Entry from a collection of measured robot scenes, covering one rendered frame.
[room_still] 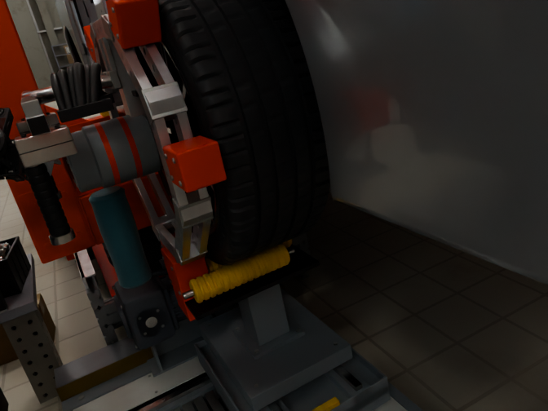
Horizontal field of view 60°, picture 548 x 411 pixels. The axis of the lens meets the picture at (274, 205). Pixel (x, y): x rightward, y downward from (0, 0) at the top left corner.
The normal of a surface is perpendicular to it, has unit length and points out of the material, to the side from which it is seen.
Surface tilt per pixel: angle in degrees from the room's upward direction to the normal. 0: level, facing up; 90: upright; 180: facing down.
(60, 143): 90
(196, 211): 90
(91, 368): 0
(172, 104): 90
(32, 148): 90
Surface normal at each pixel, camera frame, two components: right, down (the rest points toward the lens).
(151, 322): 0.46, 0.24
